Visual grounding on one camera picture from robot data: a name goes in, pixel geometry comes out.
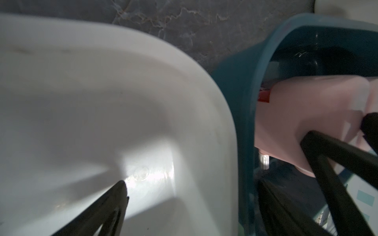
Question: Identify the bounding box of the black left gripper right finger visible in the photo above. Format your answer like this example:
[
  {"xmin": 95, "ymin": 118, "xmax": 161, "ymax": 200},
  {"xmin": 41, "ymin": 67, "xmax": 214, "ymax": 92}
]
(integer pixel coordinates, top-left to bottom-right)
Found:
[{"xmin": 258, "ymin": 180, "xmax": 330, "ymax": 236}]

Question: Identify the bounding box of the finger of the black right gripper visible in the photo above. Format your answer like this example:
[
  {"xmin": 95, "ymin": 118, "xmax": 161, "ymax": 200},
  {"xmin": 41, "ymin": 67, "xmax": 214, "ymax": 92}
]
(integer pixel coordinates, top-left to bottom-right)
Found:
[
  {"xmin": 360, "ymin": 112, "xmax": 378, "ymax": 153},
  {"xmin": 300, "ymin": 131, "xmax": 378, "ymax": 236}
]

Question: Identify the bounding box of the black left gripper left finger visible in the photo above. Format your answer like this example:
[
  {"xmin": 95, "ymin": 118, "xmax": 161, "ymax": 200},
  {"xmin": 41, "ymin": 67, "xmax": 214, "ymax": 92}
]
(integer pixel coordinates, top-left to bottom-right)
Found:
[{"xmin": 54, "ymin": 181, "xmax": 129, "ymax": 236}]

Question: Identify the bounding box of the pink pencil sharpener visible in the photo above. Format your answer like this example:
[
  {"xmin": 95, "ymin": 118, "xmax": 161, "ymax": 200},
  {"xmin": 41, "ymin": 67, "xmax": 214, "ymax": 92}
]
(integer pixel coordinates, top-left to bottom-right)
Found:
[{"xmin": 254, "ymin": 75, "xmax": 378, "ymax": 177}]

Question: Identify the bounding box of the dark teal storage box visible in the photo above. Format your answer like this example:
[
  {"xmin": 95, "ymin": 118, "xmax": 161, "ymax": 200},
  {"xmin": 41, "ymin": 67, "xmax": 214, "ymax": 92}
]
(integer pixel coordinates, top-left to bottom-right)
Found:
[{"xmin": 211, "ymin": 13, "xmax": 378, "ymax": 236}]

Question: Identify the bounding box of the white plastic storage box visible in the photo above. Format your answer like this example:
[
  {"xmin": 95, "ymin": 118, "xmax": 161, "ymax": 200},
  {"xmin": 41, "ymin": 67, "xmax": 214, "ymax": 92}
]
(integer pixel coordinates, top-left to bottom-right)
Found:
[{"xmin": 1, "ymin": 13, "xmax": 238, "ymax": 236}]

